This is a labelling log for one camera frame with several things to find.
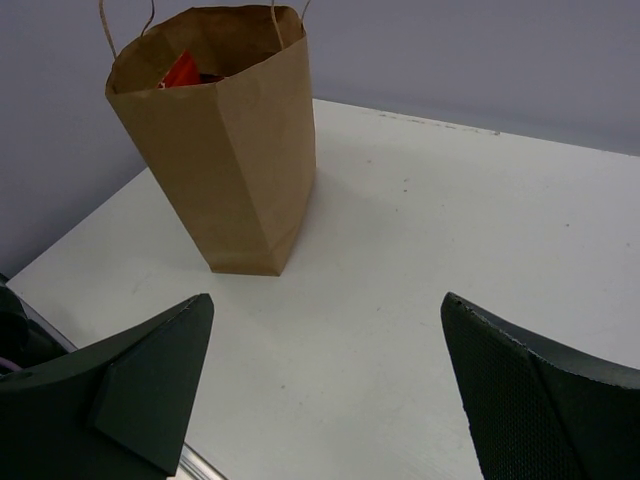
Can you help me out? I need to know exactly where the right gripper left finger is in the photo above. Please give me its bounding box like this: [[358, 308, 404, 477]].
[[1, 293, 214, 479]]

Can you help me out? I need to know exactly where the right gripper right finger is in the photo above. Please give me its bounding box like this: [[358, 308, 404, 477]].
[[440, 292, 639, 479]]

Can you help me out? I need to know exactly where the brown paper bag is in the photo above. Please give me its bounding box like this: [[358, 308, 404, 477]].
[[105, 3, 316, 276]]

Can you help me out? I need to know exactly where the red chip bag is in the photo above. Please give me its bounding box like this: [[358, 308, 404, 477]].
[[157, 50, 201, 89]]

